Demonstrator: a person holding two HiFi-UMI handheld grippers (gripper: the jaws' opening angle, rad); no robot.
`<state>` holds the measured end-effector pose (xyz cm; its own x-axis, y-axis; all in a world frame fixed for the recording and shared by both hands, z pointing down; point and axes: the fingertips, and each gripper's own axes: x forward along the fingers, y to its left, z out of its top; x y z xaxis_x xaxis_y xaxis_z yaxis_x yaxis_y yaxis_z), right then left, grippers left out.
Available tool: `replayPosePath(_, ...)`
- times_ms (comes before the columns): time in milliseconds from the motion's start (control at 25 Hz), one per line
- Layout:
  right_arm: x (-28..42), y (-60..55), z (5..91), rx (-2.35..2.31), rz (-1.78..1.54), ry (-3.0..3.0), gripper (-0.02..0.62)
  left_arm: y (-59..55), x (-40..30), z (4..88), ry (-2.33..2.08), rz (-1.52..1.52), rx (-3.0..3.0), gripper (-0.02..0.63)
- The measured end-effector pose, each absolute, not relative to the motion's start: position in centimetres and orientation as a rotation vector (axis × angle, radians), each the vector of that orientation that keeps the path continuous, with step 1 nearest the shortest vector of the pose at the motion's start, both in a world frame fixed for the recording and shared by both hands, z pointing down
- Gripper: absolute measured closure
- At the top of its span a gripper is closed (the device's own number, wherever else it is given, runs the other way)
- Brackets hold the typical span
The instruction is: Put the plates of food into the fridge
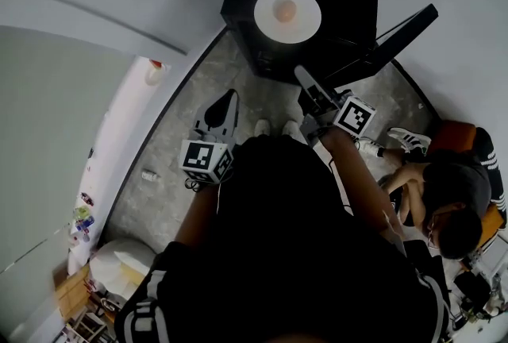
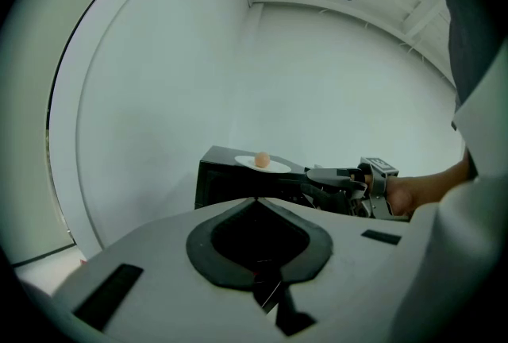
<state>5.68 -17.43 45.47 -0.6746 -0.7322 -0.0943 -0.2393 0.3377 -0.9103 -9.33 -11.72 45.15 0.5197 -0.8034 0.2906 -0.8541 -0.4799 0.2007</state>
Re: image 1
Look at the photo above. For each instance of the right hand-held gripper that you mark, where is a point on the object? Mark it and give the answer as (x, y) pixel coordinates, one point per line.
(355, 115)

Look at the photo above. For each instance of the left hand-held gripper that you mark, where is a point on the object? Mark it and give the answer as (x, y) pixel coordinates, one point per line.
(200, 159)

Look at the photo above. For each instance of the small white box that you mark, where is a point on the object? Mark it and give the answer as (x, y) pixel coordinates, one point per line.
(149, 175)

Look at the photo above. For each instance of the person's black clothing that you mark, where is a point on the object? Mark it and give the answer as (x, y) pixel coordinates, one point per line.
(278, 238)

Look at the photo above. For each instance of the person's white shoe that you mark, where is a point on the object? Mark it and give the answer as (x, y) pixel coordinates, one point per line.
(409, 137)
(290, 128)
(371, 147)
(262, 128)

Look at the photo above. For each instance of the small red bottle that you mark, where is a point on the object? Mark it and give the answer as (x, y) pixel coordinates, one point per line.
(86, 198)

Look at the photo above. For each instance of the white window ledge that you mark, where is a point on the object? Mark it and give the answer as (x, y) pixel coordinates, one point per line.
(119, 143)

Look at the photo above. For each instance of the person's left white shoe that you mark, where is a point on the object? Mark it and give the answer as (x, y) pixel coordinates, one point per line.
(262, 128)

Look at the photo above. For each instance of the green packet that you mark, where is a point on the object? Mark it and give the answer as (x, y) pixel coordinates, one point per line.
(82, 212)

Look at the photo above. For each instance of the person's right forearm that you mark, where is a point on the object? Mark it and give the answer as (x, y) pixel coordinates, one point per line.
(357, 182)

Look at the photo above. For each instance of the blue cans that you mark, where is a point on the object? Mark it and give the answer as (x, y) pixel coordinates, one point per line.
(86, 223)

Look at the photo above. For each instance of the orange seat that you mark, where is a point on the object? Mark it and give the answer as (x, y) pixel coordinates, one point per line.
(452, 135)

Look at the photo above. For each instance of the person's left forearm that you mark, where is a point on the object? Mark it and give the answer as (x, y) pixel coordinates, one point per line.
(196, 218)

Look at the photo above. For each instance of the person's right white shoe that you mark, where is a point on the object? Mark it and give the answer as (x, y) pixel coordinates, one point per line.
(290, 128)

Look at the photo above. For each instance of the cardboard box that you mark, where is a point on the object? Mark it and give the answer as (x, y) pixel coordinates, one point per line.
(71, 294)

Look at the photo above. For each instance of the white round plate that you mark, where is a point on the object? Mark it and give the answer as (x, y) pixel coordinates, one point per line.
(305, 24)

